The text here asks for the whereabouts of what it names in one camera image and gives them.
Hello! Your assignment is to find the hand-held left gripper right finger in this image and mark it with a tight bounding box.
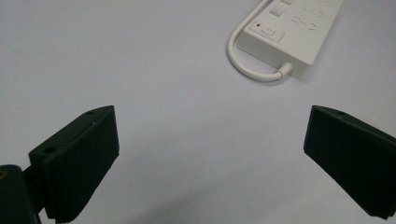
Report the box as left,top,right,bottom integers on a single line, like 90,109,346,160
303,105,396,220

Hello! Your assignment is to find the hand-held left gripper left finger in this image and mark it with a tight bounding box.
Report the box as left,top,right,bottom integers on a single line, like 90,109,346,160
28,105,120,224

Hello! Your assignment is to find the white power strip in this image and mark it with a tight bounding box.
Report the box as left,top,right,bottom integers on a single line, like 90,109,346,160
236,0,345,80

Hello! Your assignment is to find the white power strip cable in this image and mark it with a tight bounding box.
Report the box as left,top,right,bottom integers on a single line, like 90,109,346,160
226,0,294,83

